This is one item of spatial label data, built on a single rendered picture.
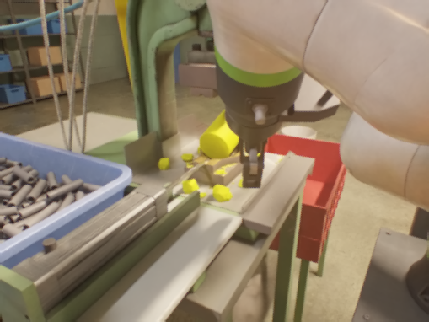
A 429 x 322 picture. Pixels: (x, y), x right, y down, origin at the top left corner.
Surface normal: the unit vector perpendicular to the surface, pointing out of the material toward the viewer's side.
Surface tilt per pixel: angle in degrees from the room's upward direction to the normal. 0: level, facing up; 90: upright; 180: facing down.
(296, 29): 108
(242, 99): 125
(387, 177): 101
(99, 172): 81
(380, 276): 0
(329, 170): 90
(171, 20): 90
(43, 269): 0
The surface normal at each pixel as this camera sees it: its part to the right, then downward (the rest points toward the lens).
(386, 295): 0.00, -0.91
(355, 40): -0.71, 0.36
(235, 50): -0.59, 0.78
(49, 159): -0.47, 0.22
